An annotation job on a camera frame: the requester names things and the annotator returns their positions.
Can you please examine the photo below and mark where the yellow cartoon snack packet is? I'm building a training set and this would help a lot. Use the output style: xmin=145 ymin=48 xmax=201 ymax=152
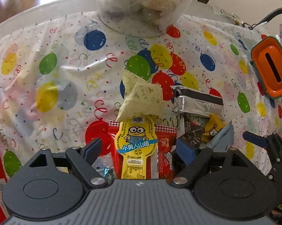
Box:
xmin=114 ymin=116 xmax=159 ymax=180

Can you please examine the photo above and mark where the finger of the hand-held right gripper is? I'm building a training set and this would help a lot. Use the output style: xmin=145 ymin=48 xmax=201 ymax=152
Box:
xmin=243 ymin=131 xmax=282 ymax=181

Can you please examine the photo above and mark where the balloon print tablecloth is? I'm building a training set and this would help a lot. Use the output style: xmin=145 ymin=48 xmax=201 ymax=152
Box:
xmin=0 ymin=12 xmax=282 ymax=181

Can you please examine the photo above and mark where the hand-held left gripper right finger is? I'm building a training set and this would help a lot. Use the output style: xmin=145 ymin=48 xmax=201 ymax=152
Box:
xmin=170 ymin=139 xmax=249 ymax=189

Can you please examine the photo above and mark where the small clear packet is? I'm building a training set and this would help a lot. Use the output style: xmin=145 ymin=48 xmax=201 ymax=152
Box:
xmin=213 ymin=6 xmax=243 ymax=26

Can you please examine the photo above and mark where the clear plastic bag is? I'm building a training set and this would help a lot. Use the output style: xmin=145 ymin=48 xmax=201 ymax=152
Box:
xmin=94 ymin=0 xmax=208 ymax=38

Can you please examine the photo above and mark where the small yellow snack packet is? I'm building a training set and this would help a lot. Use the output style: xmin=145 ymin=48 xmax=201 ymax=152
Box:
xmin=202 ymin=113 xmax=229 ymax=143

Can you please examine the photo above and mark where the pale yellow snack packet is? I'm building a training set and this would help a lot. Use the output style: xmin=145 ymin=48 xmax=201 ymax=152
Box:
xmin=116 ymin=82 xmax=164 ymax=122
xmin=121 ymin=70 xmax=144 ymax=99

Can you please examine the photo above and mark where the red checkered-edge snack bag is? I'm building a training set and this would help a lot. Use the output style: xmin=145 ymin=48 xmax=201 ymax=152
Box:
xmin=108 ymin=120 xmax=178 ymax=185

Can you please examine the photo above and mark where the grey-blue snack packet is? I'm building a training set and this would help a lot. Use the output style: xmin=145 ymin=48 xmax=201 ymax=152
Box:
xmin=207 ymin=121 xmax=235 ymax=151

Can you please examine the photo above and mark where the dark chocolate packet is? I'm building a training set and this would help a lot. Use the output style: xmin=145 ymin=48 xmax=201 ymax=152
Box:
xmin=177 ymin=115 xmax=206 ymax=150

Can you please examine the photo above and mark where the silver foil snack packet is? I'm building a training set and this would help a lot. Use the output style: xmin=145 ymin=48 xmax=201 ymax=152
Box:
xmin=171 ymin=85 xmax=224 ymax=118

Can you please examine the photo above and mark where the orange box with slot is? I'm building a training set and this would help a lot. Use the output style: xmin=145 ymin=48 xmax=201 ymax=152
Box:
xmin=250 ymin=35 xmax=282 ymax=99

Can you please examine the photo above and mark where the small blue foil candy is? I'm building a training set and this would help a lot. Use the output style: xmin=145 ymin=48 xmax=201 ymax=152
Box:
xmin=101 ymin=166 xmax=115 ymax=181

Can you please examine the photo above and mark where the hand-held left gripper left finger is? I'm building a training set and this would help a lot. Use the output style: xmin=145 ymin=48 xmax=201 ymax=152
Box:
xmin=26 ymin=138 xmax=110 ymax=189

